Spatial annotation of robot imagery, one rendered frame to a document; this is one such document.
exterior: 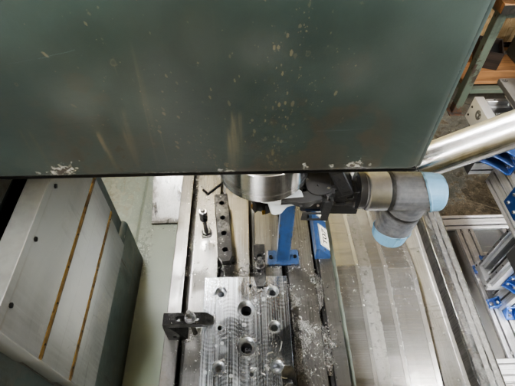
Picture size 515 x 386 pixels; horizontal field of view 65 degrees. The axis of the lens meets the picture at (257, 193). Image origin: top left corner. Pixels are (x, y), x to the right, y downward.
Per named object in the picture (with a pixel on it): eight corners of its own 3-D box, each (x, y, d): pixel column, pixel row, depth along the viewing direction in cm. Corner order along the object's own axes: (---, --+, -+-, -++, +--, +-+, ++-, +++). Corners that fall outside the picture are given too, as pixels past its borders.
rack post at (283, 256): (297, 250, 130) (306, 192, 107) (299, 266, 126) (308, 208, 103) (266, 251, 130) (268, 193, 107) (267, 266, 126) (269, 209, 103)
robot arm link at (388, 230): (397, 210, 94) (414, 178, 85) (409, 251, 87) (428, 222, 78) (364, 208, 93) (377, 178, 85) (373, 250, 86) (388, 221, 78)
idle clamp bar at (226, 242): (228, 204, 142) (228, 192, 137) (235, 270, 125) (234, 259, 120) (214, 205, 141) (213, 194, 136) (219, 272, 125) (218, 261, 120)
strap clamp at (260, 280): (264, 261, 127) (264, 235, 116) (265, 301, 119) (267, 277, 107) (253, 262, 127) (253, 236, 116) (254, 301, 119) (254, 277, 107)
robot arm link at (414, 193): (437, 222, 78) (457, 194, 72) (382, 221, 78) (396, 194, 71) (426, 191, 83) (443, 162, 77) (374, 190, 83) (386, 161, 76)
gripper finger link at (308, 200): (283, 211, 71) (329, 203, 73) (283, 206, 70) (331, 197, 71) (275, 191, 74) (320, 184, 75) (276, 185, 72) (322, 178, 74)
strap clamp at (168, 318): (216, 327, 114) (211, 305, 103) (216, 338, 112) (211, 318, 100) (169, 328, 114) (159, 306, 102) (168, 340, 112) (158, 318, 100)
